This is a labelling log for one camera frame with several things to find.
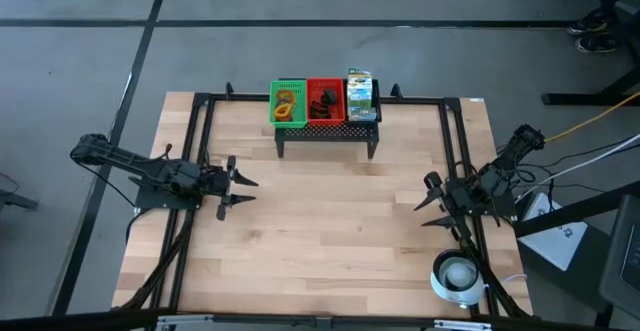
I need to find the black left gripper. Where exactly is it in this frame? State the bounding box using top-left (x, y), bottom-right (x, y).
top-left (199, 154), bottom-right (260, 222)

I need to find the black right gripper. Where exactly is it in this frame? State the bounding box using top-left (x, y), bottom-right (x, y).
top-left (413, 171), bottom-right (484, 242)

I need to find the green plastic basket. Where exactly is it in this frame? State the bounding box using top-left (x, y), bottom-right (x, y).
top-left (268, 79), bottom-right (309, 124)

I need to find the black mesh tray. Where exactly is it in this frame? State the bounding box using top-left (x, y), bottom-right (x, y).
top-left (344, 77), bottom-right (384, 124)

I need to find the red plastic basket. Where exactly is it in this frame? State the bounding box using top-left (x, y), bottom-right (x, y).
top-left (305, 77), bottom-right (347, 126)

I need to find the green blue crayon box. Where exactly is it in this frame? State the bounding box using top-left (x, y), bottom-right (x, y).
top-left (346, 67), bottom-right (377, 122)

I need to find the black perforated metal desk riser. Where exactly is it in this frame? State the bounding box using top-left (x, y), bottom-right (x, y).
top-left (273, 78), bottom-right (384, 161)

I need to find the dark grey desk equipment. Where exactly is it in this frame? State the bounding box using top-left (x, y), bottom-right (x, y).
top-left (598, 193), bottom-right (640, 322)

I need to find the white cardboard box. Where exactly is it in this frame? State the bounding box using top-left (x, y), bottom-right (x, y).
top-left (517, 192), bottom-right (590, 273)

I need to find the grey furniture foot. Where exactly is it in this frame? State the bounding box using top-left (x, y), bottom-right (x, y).
top-left (0, 188), bottom-right (41, 213)

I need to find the person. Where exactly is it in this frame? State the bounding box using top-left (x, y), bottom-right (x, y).
top-left (566, 0), bottom-right (640, 54)

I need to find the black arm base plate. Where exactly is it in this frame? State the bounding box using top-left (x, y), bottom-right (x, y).
top-left (445, 175), bottom-right (518, 218)
top-left (133, 170), bottom-right (207, 211)

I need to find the black metal table frame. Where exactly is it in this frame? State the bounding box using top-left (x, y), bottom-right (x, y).
top-left (112, 81), bottom-right (536, 322)

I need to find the black desk frame bar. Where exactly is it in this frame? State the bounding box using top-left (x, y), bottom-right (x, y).
top-left (512, 179), bottom-right (640, 240)

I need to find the white floor cable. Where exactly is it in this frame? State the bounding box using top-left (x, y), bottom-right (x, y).
top-left (514, 131), bottom-right (640, 203)

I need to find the yellow extension cord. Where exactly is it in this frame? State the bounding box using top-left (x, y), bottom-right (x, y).
top-left (542, 90), bottom-right (640, 145)

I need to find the black camera rig crossbar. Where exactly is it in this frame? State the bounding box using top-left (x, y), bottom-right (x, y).
top-left (0, 306), bottom-right (640, 331)

